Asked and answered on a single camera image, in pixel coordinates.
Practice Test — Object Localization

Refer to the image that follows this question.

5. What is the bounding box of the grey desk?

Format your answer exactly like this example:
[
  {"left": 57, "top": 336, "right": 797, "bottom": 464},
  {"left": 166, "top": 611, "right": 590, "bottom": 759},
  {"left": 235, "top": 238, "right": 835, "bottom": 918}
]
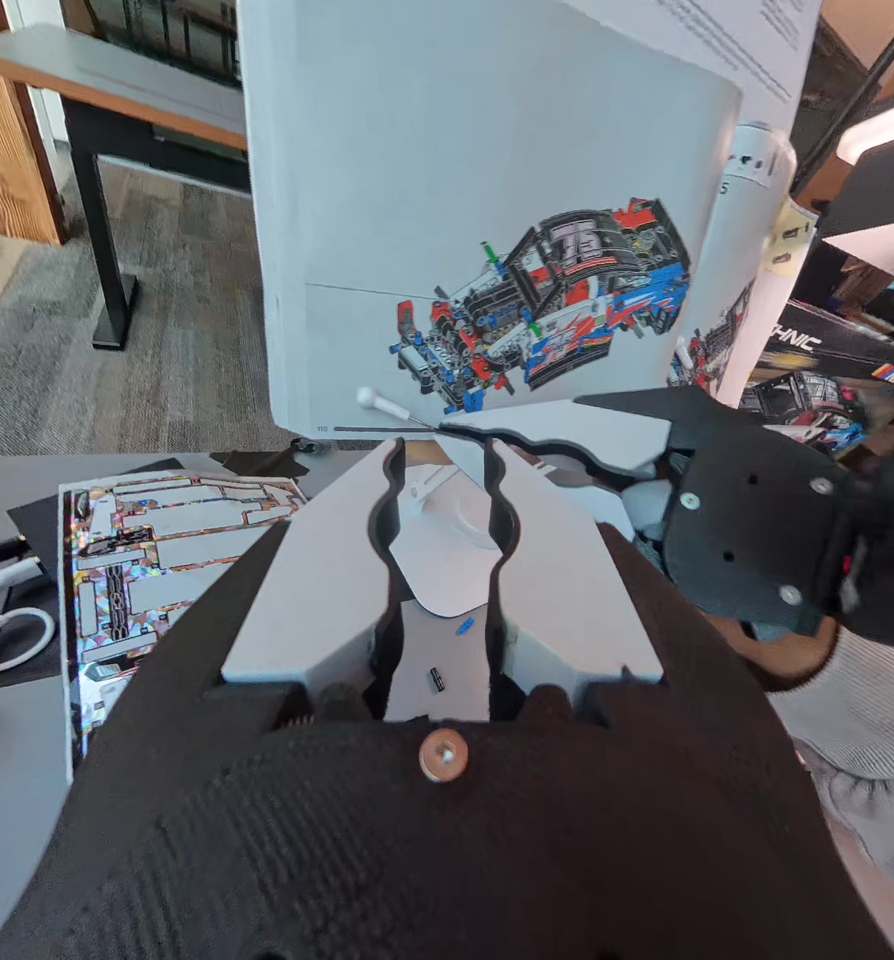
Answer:
[{"left": 0, "top": 450, "right": 508, "bottom": 931}]

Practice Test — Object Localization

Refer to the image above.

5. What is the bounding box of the studio light panel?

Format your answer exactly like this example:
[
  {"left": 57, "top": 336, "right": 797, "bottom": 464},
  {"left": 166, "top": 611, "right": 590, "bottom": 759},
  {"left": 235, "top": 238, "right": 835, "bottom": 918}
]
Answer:
[{"left": 822, "top": 82, "right": 894, "bottom": 249}]

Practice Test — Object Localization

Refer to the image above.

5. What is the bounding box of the person's right forearm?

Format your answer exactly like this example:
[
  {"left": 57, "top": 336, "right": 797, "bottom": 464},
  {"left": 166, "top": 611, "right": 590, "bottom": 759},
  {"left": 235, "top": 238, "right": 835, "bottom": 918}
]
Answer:
[{"left": 762, "top": 637, "right": 894, "bottom": 901}]

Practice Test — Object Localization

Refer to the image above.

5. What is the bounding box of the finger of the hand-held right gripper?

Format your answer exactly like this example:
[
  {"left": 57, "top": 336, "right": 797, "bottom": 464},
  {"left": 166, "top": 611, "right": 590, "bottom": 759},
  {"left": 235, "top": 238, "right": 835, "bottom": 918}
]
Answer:
[
  {"left": 439, "top": 399, "right": 675, "bottom": 481},
  {"left": 540, "top": 459, "right": 673, "bottom": 541}
]

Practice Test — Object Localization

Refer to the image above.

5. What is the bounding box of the white cable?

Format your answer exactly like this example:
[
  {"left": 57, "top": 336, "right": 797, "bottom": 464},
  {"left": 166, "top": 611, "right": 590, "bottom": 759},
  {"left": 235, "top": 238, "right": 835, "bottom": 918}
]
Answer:
[{"left": 0, "top": 607, "right": 57, "bottom": 676}]

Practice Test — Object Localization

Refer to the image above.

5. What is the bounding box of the white book stand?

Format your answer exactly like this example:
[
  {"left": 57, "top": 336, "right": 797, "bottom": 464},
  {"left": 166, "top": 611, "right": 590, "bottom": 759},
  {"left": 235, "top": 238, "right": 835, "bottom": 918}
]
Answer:
[{"left": 289, "top": 431, "right": 561, "bottom": 620}]

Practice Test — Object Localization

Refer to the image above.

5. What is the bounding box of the black toy car set box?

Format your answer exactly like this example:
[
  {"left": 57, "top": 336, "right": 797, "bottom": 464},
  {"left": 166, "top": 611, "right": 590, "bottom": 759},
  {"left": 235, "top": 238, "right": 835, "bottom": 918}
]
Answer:
[{"left": 739, "top": 300, "right": 894, "bottom": 459}]

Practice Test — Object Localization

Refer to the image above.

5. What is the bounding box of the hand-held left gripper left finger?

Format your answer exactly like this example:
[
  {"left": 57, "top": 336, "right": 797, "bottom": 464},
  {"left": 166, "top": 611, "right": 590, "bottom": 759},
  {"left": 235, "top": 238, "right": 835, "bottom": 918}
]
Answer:
[{"left": 220, "top": 437, "right": 411, "bottom": 702}]

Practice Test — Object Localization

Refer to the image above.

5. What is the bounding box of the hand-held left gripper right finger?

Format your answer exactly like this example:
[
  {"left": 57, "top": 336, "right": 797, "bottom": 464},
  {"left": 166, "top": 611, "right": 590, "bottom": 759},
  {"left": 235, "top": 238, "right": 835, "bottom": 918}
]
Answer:
[{"left": 484, "top": 438, "right": 667, "bottom": 699}]

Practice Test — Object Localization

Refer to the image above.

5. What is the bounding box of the white printed instruction sheet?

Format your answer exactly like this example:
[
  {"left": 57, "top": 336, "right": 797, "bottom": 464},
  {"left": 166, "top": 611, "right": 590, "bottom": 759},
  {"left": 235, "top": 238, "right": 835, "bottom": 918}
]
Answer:
[{"left": 567, "top": 0, "right": 823, "bottom": 102}]

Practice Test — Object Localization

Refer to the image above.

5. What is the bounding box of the toy car building manual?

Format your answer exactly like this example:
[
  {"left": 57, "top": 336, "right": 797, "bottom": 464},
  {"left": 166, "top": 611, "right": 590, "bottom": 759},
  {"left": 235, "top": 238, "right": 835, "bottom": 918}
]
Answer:
[{"left": 237, "top": 0, "right": 819, "bottom": 444}]

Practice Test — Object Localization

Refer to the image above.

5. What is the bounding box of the person's right hand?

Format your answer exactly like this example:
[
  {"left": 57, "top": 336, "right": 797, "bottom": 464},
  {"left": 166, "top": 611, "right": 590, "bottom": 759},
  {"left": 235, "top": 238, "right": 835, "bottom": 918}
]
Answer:
[{"left": 717, "top": 611, "right": 844, "bottom": 693}]

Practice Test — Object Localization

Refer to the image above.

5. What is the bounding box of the background wooden edged table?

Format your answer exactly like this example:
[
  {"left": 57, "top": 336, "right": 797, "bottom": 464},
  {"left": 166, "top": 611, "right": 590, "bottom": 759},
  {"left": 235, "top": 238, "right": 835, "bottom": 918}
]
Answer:
[{"left": 0, "top": 22, "right": 252, "bottom": 352}]

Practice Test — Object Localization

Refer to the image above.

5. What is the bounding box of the holographic sticker sheet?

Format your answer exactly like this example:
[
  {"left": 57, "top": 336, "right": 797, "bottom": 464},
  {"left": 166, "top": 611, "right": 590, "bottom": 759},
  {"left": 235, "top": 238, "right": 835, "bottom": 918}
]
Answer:
[{"left": 58, "top": 472, "right": 306, "bottom": 781}]

